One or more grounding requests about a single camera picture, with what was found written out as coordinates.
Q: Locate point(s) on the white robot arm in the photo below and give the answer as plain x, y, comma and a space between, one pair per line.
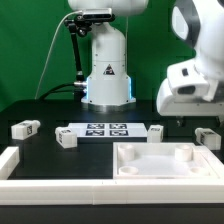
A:
198, 23

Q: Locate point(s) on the white front fence wall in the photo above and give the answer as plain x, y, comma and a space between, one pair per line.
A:
122, 191

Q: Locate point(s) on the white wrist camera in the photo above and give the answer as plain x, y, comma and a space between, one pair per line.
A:
184, 80

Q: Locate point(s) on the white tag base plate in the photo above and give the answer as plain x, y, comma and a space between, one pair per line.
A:
110, 130

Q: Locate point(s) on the white left fence wall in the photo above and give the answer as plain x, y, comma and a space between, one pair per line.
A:
8, 161

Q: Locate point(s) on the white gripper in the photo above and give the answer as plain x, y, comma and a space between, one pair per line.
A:
167, 105

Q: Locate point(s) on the white square tabletop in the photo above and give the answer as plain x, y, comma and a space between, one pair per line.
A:
154, 161

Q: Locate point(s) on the grey mounted depth camera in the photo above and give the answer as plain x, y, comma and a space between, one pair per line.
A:
102, 14

